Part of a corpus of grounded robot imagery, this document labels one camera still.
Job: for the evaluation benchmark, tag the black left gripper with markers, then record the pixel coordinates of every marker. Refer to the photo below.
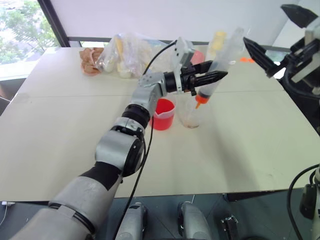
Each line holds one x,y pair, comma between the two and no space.
188,80

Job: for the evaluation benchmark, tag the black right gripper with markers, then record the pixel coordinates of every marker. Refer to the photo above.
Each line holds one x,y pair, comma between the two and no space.
303,53

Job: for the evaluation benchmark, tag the clear squeeze bottle orange tip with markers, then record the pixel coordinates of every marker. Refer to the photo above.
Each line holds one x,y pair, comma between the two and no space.
225,62

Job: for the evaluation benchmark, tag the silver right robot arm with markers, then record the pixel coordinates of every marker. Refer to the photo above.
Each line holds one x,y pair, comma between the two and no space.
308,200

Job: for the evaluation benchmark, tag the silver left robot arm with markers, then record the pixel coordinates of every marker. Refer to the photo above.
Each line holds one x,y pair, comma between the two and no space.
117,150

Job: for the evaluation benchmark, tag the clear plastic cup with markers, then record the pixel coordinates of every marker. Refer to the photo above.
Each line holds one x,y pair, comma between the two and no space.
192,117

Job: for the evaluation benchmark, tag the red liquid plastic cup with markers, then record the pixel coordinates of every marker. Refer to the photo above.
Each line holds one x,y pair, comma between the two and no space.
163,115

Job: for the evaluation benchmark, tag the pink plastic container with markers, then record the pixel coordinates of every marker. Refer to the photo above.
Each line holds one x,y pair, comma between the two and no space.
198,58

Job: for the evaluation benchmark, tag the pale yellow plastic bottle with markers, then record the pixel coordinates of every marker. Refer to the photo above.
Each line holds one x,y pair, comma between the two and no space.
217,45

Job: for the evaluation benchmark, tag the small orange cap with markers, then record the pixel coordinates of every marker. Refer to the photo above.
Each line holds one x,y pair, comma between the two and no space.
246,60

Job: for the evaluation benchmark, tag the clear plastic bag with bottles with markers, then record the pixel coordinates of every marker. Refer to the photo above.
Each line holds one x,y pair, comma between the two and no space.
125,56

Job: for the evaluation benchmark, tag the grey rounded robot leg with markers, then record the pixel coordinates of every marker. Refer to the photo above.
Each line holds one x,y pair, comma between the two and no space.
133,222
193,222

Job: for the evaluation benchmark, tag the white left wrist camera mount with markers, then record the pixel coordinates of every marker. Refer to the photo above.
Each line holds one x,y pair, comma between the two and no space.
180,51

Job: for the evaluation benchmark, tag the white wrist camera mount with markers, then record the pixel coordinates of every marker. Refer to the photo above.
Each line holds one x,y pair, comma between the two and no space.
180,51
306,72

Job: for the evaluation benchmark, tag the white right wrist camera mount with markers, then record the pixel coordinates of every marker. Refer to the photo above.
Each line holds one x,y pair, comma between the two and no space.
306,72

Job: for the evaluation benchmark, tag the black metal bracket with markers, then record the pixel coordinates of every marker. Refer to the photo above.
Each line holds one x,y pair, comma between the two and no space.
230,225

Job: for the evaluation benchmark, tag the black window frame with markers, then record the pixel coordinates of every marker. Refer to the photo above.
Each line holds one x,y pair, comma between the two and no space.
56,25

